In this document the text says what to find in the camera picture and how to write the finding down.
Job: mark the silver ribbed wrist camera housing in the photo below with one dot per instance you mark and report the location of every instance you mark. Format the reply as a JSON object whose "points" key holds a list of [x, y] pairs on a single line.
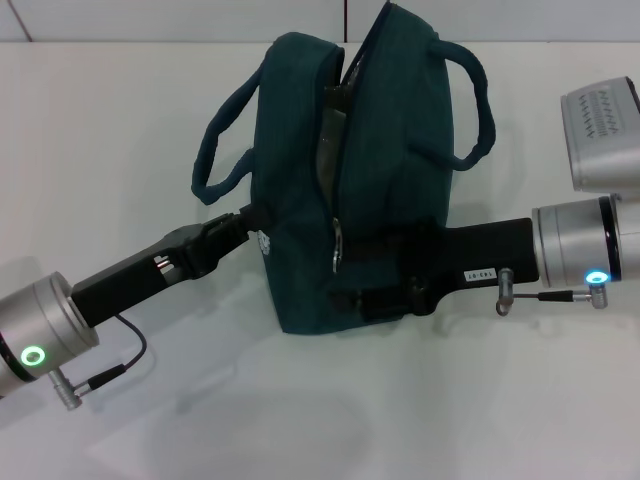
{"points": [[600, 130]]}

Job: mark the dark teal insulated bag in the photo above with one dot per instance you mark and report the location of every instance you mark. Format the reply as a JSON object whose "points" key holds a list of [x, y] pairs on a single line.
{"points": [[290, 175]]}

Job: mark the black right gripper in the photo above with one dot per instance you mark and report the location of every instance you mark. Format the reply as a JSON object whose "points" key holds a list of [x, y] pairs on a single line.
{"points": [[475, 250]]}

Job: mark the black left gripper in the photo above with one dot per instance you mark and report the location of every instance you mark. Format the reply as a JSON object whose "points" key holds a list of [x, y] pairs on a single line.
{"points": [[140, 280]]}

